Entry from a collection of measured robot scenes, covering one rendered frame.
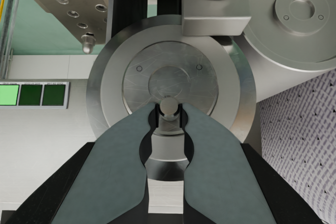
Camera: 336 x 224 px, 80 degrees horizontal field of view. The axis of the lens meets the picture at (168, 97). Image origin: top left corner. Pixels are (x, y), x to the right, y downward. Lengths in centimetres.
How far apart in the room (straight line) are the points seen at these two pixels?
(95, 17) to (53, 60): 307
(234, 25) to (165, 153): 11
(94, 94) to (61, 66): 327
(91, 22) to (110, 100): 37
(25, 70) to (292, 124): 362
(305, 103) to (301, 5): 14
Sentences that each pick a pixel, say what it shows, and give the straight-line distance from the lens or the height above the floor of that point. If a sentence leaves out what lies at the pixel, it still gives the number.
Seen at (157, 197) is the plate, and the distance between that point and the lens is 51.
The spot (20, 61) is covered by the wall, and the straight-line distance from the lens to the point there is 384.
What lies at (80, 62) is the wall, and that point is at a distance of 335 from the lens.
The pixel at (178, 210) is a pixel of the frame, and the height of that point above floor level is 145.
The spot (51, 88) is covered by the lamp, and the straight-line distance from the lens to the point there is 59.
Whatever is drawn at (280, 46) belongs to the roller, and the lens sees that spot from 21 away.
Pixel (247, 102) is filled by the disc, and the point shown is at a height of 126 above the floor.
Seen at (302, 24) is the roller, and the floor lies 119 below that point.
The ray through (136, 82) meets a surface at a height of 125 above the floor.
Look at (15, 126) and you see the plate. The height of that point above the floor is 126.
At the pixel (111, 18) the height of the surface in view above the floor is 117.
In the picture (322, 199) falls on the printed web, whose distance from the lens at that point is 32.
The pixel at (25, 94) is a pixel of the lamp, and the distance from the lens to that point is 62.
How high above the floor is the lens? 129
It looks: 11 degrees down
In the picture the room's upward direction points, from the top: 180 degrees counter-clockwise
